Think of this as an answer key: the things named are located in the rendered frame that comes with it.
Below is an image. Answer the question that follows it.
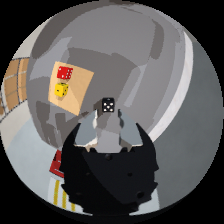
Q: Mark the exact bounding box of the red die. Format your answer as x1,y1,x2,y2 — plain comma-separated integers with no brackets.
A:
57,66,73,80

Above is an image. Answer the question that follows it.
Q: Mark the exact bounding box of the tan mat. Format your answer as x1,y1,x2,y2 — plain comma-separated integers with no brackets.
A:
48,61,94,116

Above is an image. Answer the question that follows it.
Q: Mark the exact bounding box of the black die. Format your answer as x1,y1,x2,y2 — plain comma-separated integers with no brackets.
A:
102,98,115,112

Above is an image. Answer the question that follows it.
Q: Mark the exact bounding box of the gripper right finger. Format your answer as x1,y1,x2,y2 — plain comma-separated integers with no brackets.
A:
118,109,159,172

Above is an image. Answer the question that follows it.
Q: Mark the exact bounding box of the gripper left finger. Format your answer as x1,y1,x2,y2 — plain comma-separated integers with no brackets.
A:
59,109,98,173

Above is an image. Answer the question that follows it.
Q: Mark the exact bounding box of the yellow die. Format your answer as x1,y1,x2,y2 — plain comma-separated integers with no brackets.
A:
54,83,69,97

